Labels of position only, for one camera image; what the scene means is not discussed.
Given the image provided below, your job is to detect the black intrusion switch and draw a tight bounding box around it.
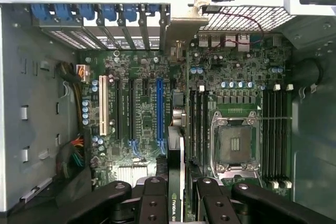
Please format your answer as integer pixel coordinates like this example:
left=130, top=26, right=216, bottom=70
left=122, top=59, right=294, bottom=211
left=202, top=5, right=221, bottom=14

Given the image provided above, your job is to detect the white expansion slot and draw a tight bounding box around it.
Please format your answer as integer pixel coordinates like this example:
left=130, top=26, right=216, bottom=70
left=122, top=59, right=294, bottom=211
left=98, top=74, right=109, bottom=136

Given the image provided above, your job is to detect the short black expansion slot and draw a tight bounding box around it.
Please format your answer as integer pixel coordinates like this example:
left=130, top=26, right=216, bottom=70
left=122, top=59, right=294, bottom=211
left=142, top=79, right=150, bottom=98

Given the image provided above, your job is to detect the blue slot retention clip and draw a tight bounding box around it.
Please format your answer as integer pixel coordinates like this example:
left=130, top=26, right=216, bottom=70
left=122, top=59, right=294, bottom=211
left=54, top=3, right=72, bottom=22
left=30, top=3, right=50, bottom=20
left=102, top=4, right=117, bottom=22
left=145, top=3, right=160, bottom=16
left=78, top=4, right=96, bottom=20
left=122, top=4, right=138, bottom=22

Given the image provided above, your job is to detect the blue expansion slot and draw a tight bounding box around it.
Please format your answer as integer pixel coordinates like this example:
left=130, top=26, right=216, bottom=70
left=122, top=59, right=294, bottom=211
left=155, top=77, right=165, bottom=143

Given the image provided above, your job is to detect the locking lever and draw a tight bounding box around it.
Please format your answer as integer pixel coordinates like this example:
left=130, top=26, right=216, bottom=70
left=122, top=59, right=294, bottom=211
left=257, top=115, right=294, bottom=121

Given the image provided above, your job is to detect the open black PC case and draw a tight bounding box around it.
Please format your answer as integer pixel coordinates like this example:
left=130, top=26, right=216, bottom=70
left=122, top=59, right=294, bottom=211
left=0, top=0, right=336, bottom=224

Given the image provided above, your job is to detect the CPU socket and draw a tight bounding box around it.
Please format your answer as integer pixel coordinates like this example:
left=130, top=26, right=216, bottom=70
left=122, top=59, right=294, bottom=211
left=211, top=111, right=263, bottom=180

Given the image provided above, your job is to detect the green motherboard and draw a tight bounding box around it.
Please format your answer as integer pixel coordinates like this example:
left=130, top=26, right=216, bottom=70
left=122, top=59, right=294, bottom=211
left=78, top=32, right=293, bottom=201

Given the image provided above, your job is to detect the silver chipset heatsink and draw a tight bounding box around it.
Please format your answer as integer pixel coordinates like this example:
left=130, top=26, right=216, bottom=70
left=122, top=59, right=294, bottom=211
left=115, top=165, right=158, bottom=182

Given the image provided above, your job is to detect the black RAM slot bank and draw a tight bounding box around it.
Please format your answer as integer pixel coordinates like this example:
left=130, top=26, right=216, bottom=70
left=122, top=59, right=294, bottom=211
left=262, top=83, right=293, bottom=189
left=188, top=84, right=212, bottom=177

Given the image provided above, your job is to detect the black yellow power cable bundle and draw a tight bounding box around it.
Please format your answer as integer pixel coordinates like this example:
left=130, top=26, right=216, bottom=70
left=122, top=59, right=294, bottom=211
left=55, top=60, right=92, bottom=137

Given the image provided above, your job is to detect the multicoloured power cable bundle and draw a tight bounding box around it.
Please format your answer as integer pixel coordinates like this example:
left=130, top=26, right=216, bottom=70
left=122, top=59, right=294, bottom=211
left=55, top=134, right=87, bottom=180

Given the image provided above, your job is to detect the long black expansion slot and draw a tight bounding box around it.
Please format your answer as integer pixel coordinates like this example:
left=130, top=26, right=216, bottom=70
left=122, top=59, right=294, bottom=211
left=114, top=77, right=123, bottom=141
left=128, top=78, right=137, bottom=142

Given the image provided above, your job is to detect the thin red switch wire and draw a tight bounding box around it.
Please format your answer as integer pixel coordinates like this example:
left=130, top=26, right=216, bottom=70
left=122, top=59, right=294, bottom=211
left=209, top=7, right=264, bottom=51

